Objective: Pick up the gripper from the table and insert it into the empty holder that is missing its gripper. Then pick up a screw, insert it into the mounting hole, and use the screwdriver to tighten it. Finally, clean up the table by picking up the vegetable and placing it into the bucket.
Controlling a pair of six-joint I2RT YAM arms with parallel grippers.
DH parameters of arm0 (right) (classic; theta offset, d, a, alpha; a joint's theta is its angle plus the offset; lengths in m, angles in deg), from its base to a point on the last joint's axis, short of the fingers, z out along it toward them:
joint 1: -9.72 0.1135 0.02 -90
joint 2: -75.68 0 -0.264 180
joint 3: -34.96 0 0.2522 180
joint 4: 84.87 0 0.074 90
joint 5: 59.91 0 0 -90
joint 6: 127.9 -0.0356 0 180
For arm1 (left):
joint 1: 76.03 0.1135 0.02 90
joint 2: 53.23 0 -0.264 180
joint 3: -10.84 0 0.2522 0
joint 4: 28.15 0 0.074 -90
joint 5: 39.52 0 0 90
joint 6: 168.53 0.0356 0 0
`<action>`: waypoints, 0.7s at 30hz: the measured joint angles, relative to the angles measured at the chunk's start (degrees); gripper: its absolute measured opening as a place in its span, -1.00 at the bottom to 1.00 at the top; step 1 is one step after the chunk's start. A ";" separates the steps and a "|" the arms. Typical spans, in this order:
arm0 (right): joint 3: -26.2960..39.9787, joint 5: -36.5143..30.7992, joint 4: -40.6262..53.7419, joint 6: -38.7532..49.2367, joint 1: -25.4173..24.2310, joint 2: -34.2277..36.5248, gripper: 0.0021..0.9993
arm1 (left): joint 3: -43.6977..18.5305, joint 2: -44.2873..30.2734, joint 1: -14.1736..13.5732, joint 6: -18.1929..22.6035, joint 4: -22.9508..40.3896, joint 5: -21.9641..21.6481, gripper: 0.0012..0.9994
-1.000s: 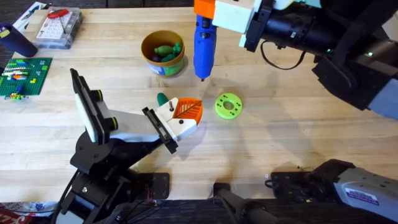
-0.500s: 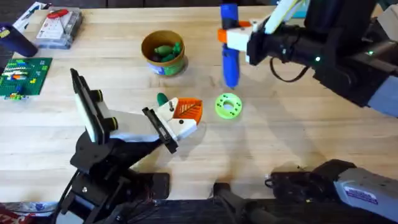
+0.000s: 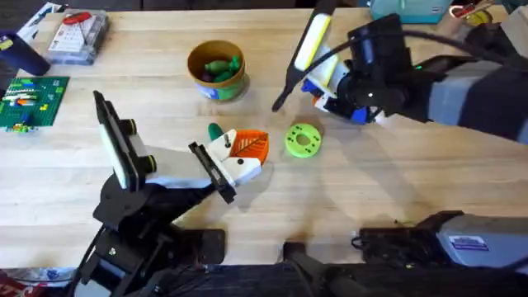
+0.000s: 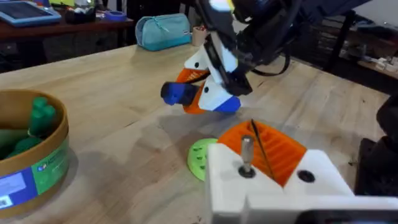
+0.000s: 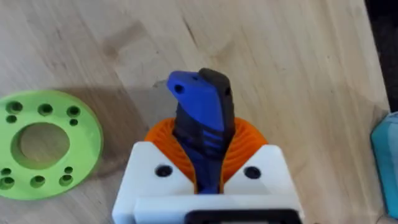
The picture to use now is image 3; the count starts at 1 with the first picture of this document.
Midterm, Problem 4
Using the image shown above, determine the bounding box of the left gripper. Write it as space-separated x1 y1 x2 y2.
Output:
92 129 270 232

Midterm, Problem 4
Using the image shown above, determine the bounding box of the green toy vegetable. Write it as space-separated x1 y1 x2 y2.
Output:
207 122 224 142

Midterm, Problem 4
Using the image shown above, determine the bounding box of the green disc with holes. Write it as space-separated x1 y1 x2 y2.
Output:
284 123 323 159

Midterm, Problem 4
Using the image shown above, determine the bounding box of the round tub with toys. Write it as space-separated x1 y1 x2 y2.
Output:
186 39 249 102

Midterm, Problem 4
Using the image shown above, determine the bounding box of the teal box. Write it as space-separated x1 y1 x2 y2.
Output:
369 0 454 25

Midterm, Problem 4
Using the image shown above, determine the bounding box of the left wrist upright flat plate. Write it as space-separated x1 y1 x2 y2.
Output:
92 89 158 193

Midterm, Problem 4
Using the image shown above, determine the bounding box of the yellow tape roll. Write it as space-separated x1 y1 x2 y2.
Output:
465 10 494 28

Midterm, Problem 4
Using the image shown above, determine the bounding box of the clear plastic box with contents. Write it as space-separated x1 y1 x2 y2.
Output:
43 10 110 66

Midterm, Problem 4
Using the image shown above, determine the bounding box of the green board with toy blocks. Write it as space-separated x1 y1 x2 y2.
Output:
0 76 70 134

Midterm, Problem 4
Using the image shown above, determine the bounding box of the dark blue cylinder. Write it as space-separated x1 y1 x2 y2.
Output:
0 31 51 78

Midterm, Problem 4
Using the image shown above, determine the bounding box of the white printed leaflet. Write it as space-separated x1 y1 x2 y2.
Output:
16 2 64 42

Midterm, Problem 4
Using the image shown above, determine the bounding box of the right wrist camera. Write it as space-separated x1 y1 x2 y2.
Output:
347 13 413 78

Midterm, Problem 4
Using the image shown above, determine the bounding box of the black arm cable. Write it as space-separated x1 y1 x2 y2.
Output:
395 29 528 69

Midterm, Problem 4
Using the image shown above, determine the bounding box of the black rail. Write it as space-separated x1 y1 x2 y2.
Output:
156 242 528 297

